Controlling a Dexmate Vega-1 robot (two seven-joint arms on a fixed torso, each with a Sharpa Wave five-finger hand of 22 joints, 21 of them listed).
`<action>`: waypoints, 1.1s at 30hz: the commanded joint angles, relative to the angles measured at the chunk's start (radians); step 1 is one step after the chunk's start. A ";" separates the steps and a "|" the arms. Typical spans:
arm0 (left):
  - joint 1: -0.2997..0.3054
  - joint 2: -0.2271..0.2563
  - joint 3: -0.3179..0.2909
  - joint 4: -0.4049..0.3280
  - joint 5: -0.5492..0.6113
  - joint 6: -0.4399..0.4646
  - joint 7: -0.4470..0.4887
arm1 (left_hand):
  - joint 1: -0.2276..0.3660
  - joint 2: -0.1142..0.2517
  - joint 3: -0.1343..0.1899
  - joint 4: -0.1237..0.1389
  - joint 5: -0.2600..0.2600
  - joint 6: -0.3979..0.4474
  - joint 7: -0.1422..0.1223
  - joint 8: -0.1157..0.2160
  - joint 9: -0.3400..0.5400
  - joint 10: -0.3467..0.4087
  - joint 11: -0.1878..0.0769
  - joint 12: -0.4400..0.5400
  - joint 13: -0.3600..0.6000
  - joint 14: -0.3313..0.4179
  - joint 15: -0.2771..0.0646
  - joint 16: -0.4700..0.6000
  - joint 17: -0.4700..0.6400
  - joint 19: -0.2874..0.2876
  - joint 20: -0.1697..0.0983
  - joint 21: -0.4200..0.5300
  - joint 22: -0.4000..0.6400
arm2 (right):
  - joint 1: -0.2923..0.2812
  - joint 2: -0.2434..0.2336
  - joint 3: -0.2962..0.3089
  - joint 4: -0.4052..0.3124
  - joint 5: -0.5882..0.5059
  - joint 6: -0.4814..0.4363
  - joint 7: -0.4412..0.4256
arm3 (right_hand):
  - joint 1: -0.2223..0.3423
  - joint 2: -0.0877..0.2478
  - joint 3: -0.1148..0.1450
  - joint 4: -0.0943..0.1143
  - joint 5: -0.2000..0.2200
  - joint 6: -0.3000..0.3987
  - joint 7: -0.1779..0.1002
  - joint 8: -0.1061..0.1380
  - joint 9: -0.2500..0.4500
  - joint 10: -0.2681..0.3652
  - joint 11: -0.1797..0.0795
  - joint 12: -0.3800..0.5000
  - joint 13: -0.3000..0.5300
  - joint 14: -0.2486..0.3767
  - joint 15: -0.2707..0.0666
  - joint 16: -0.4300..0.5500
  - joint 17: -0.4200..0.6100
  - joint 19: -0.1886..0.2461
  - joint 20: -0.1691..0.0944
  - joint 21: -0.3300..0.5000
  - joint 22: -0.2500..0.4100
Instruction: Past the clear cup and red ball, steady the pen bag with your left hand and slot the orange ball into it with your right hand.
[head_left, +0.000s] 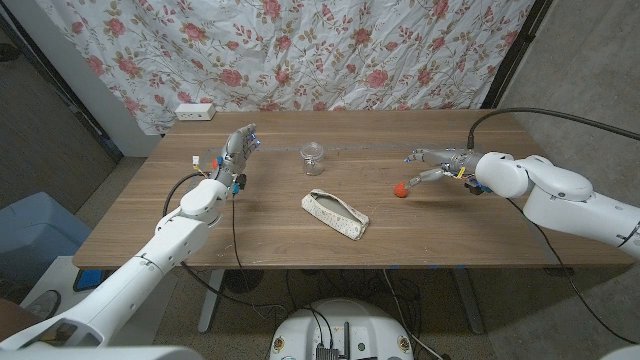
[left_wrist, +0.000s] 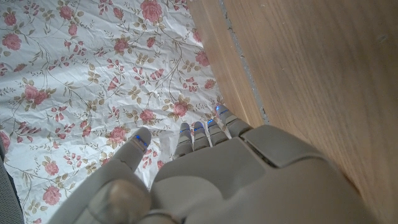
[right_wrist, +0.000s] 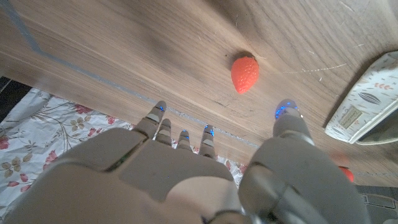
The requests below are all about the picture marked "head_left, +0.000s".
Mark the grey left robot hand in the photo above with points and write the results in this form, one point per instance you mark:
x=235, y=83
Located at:
x=234, y=152

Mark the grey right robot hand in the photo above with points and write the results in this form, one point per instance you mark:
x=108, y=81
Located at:
x=457, y=161

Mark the orange ball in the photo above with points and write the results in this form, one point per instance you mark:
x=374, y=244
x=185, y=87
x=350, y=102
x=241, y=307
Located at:
x=400, y=191

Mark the cream patterned pen bag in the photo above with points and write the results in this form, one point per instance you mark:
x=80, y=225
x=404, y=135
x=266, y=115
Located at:
x=332, y=214

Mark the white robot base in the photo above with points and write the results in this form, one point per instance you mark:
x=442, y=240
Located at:
x=345, y=325

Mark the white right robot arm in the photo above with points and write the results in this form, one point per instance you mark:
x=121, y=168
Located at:
x=560, y=195

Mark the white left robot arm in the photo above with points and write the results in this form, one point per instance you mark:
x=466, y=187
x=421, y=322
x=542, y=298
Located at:
x=150, y=270

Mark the red ball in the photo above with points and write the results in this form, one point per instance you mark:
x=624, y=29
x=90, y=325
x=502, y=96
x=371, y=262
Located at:
x=215, y=163

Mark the clear glass jar cup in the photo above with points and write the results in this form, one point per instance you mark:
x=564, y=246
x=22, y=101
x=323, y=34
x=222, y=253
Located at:
x=312, y=159

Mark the white power strip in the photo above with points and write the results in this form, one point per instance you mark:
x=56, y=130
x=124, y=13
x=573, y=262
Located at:
x=194, y=112

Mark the black backdrop stand pole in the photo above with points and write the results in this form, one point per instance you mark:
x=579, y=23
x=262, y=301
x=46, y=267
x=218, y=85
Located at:
x=515, y=50

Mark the black round floor object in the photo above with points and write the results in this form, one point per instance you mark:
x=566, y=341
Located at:
x=245, y=281

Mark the floral backdrop cloth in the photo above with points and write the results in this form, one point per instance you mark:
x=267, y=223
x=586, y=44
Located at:
x=320, y=50

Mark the grey table leg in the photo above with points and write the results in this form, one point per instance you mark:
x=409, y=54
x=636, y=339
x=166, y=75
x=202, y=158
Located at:
x=470, y=310

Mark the white table leg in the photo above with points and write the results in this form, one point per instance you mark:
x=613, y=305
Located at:
x=210, y=310

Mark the blue plastic bin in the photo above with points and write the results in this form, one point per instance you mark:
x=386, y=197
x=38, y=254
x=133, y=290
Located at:
x=35, y=225

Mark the white robot torso edge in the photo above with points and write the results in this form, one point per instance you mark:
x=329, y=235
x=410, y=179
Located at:
x=100, y=354

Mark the grey sneaker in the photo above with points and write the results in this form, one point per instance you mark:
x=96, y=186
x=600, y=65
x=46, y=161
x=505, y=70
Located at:
x=46, y=305

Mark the person leg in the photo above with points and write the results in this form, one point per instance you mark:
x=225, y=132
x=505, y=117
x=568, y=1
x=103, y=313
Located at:
x=12, y=320

